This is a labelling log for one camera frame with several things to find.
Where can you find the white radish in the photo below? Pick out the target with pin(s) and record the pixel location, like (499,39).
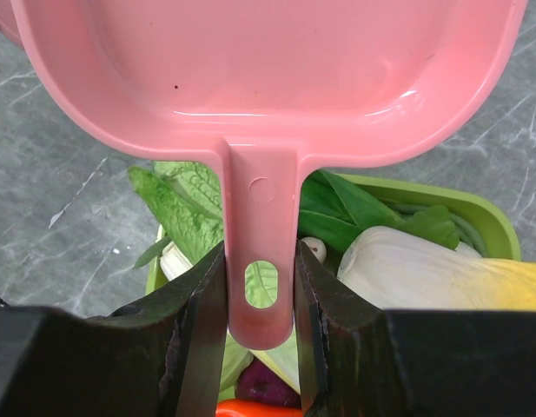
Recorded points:
(392,269)

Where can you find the long napa cabbage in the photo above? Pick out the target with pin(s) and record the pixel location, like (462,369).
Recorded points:
(185,197)

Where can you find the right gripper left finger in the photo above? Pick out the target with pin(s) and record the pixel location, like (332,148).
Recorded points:
(160,355)

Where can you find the orange carrot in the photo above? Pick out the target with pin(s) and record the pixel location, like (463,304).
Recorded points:
(245,408)

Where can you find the purple eggplant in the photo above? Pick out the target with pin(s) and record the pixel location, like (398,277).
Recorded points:
(259,384)

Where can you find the pink dustpan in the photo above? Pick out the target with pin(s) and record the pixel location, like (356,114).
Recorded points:
(264,93)

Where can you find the light green lettuce leaf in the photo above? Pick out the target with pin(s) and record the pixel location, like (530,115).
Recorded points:
(433,224)

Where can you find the green square tray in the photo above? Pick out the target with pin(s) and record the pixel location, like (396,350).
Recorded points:
(481,223)

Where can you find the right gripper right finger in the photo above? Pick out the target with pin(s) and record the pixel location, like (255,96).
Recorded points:
(358,360)

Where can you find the dark green leafy vegetable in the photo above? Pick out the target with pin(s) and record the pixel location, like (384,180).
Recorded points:
(336,210)

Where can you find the small white garlic bulb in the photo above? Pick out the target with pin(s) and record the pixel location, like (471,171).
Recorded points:
(317,247)

